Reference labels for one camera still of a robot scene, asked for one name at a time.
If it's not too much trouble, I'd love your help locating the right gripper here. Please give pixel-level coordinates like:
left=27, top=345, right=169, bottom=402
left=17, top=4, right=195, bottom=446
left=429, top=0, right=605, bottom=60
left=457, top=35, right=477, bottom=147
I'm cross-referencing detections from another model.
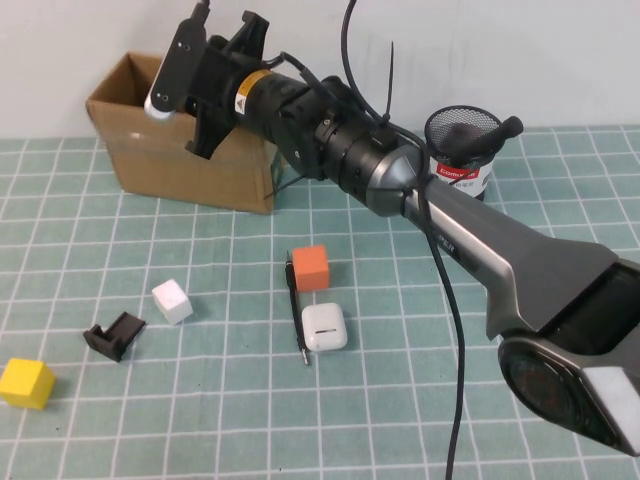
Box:
left=185, top=12, right=270, bottom=162

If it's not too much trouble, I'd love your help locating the black precision screwdriver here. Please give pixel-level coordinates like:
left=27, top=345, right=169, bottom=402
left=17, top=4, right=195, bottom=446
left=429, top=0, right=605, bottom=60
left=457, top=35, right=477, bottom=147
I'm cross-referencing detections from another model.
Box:
left=452, top=115, right=524, bottom=151

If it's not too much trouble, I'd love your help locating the brown cardboard box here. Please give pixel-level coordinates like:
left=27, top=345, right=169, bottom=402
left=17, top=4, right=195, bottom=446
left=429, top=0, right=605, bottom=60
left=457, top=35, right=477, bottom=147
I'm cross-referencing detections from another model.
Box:
left=85, top=51, right=286, bottom=216

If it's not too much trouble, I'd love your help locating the orange foam cube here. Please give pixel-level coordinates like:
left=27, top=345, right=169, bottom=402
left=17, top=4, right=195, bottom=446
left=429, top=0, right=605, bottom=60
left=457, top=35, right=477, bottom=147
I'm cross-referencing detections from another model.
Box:
left=291, top=244, right=331, bottom=293

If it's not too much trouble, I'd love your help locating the white foam cube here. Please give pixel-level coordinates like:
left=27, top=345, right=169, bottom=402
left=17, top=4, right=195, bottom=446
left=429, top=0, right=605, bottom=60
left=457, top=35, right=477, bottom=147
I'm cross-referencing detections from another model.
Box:
left=151, top=278, right=194, bottom=326

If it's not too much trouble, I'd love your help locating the thin black pen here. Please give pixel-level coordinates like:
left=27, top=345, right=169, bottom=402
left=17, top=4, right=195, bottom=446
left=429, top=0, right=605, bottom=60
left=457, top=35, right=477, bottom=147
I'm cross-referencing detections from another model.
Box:
left=284, top=253, right=311, bottom=366

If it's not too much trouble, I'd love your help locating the black mesh pen holder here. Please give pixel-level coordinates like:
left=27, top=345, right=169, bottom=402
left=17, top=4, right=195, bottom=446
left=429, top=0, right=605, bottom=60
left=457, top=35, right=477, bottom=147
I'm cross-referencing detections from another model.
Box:
left=423, top=103, right=501, bottom=201

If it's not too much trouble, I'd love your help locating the white earbuds case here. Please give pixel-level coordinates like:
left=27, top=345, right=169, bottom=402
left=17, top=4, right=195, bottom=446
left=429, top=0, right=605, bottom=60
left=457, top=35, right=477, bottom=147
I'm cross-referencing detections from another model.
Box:
left=299, top=302, right=349, bottom=354

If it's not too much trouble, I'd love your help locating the yellow foam cube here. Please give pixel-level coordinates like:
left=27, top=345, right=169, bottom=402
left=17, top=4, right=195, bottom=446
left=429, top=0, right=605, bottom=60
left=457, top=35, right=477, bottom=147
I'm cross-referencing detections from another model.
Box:
left=0, top=357, right=56, bottom=411

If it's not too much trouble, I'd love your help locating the thin black right gripper cable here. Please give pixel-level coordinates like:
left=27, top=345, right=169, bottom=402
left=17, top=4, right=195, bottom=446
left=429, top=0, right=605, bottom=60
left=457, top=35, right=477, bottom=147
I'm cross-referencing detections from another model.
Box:
left=259, top=51, right=351, bottom=109

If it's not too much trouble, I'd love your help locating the black plastic bracket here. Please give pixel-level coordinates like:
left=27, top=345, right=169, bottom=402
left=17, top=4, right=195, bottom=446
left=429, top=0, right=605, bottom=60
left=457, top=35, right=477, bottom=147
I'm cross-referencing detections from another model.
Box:
left=82, top=310, right=147, bottom=362

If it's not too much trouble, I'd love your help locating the black right camera cable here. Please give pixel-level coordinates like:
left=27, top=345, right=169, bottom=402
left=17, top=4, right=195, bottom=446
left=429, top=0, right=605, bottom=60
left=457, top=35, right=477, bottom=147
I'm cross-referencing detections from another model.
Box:
left=193, top=0, right=467, bottom=480

